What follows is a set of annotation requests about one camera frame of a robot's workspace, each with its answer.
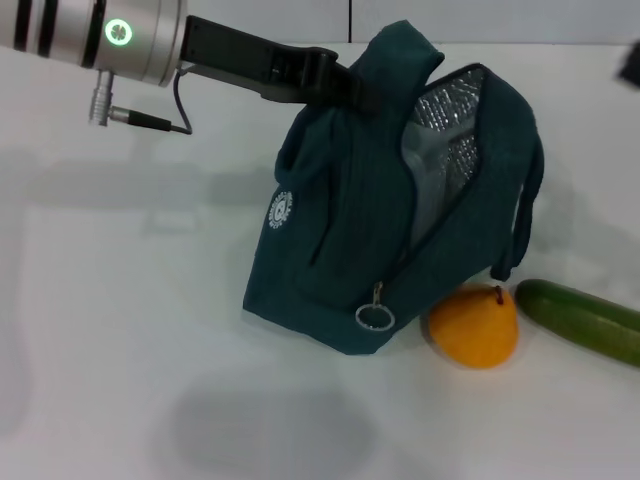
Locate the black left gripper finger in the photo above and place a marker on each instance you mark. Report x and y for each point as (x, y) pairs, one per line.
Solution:
(355, 90)

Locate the clear container with blue lid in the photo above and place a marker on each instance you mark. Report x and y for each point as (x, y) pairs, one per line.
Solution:
(425, 165)

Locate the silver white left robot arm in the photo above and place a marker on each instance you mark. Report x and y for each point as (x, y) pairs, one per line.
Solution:
(60, 30)

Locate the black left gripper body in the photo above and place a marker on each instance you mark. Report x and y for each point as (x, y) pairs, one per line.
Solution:
(240, 60)

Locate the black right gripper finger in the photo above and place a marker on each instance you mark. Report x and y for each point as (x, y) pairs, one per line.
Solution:
(632, 65)

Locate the green cucumber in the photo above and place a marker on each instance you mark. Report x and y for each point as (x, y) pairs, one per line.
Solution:
(575, 315)

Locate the teal insulated lunch bag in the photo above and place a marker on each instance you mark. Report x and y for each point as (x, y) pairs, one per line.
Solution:
(325, 225)

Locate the orange yellow pear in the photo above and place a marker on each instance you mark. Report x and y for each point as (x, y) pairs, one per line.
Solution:
(475, 330)

